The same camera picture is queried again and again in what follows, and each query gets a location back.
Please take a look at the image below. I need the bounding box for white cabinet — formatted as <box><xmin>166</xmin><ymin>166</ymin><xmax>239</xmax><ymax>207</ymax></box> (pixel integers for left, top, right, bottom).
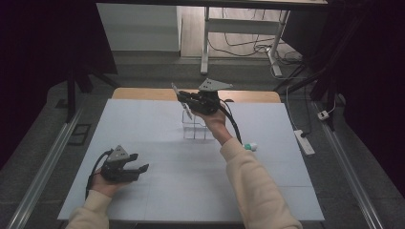
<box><xmin>95</xmin><ymin>3</ymin><xmax>182</xmax><ymax>52</ymax></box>

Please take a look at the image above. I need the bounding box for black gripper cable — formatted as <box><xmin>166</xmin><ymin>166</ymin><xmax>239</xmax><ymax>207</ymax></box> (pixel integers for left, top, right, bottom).
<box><xmin>219</xmin><ymin>98</ymin><xmax>244</xmax><ymax>146</ymax></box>
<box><xmin>85</xmin><ymin>148</ymin><xmax>115</xmax><ymax>200</ymax></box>

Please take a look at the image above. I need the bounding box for small white adapter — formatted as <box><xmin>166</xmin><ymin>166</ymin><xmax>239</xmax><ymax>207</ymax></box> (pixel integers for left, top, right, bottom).
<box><xmin>317</xmin><ymin>100</ymin><xmax>337</xmax><ymax>121</ymax></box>

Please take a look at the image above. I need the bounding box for person's right hand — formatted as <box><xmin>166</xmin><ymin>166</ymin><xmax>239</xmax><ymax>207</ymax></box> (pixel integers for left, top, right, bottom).
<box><xmin>192</xmin><ymin>106</ymin><xmax>233</xmax><ymax>147</ymax></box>

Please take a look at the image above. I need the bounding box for black tripod stand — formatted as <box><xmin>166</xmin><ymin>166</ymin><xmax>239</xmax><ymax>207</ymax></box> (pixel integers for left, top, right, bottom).
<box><xmin>273</xmin><ymin>63</ymin><xmax>339</xmax><ymax>132</ymax></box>
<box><xmin>65</xmin><ymin>60</ymin><xmax>122</xmax><ymax>123</ymax></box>

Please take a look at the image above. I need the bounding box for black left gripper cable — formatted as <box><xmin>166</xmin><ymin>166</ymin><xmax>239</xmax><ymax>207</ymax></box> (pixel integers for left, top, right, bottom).
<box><xmin>85</xmin><ymin>148</ymin><xmax>115</xmax><ymax>200</ymax></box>

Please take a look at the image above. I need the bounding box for black plug with cable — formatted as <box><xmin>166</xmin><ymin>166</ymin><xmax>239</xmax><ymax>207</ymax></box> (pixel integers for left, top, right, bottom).
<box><xmin>299</xmin><ymin>85</ymin><xmax>312</xmax><ymax>138</ymax></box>

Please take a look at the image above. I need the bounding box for white power strip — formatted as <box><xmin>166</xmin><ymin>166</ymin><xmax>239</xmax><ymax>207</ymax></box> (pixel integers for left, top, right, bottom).
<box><xmin>293</xmin><ymin>129</ymin><xmax>316</xmax><ymax>156</ymax></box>

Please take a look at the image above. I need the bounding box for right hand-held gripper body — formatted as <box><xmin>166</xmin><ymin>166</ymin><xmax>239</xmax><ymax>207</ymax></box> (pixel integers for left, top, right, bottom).
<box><xmin>189</xmin><ymin>77</ymin><xmax>233</xmax><ymax>116</ymax></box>

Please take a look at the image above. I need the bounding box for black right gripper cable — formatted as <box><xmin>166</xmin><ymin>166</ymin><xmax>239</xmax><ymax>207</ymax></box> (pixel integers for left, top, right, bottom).
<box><xmin>219</xmin><ymin>98</ymin><xmax>244</xmax><ymax>146</ymax></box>

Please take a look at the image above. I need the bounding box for aluminium floor rail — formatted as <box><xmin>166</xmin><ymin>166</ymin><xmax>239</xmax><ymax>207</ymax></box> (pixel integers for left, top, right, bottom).
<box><xmin>313</xmin><ymin>101</ymin><xmax>385</xmax><ymax>229</ymax></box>
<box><xmin>6</xmin><ymin>109</ymin><xmax>82</xmax><ymax>229</ymax></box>

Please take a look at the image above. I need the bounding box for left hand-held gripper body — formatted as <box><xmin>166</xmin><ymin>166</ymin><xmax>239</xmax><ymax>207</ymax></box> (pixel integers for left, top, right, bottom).
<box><xmin>100</xmin><ymin>145</ymin><xmax>141</xmax><ymax>183</ymax></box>

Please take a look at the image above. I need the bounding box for white desk frame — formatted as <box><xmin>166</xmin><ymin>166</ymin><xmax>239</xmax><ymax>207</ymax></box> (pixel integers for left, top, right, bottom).
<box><xmin>200</xmin><ymin>6</ymin><xmax>291</xmax><ymax>77</ymax></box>

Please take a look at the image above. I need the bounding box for person's left hand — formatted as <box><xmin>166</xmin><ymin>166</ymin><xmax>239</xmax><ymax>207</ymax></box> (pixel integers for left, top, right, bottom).
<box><xmin>90</xmin><ymin>170</ymin><xmax>128</xmax><ymax>198</ymax></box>

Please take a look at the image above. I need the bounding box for white table sheet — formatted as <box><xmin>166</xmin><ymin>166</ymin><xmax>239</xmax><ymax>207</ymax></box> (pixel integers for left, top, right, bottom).
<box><xmin>56</xmin><ymin>98</ymin><xmax>326</xmax><ymax>222</ymax></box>

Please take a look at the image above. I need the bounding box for clear plastic organizer box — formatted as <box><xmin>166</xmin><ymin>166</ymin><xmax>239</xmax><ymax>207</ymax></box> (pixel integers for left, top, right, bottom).
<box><xmin>181</xmin><ymin>109</ymin><xmax>216</xmax><ymax>141</ymax></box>

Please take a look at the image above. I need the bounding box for tangle of floor cables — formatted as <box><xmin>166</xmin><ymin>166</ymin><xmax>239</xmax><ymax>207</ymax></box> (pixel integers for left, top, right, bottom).
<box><xmin>208</xmin><ymin>8</ymin><xmax>304</xmax><ymax>66</ymax></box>

